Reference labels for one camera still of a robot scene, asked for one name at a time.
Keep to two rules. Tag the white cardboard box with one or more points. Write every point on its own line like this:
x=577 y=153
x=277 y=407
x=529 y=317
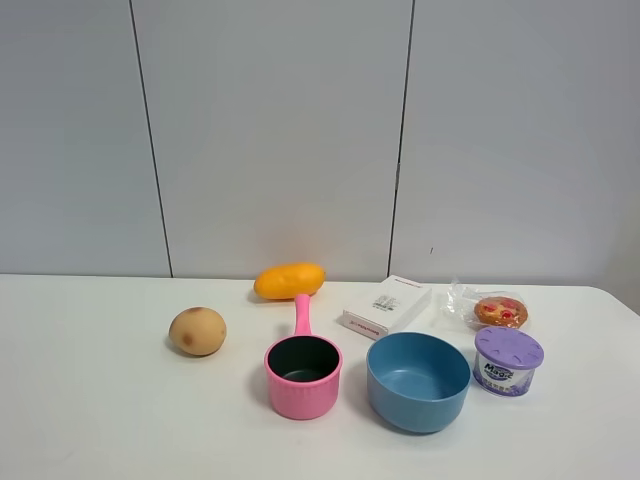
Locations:
x=388 y=307

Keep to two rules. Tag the yellow mango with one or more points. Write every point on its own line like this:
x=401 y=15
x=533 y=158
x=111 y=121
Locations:
x=285 y=282

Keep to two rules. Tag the brown potato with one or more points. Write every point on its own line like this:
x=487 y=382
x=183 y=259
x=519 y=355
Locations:
x=198 y=331

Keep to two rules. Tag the purple lid air freshener can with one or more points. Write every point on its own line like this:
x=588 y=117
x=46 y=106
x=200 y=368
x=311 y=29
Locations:
x=506 y=360

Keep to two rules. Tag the wrapped fruit tart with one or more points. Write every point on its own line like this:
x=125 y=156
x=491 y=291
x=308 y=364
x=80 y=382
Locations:
x=480 y=308

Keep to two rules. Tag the pink saucepan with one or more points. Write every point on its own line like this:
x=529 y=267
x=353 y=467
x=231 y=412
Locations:
x=303 y=370

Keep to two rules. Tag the blue bowl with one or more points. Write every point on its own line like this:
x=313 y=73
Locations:
x=416 y=382

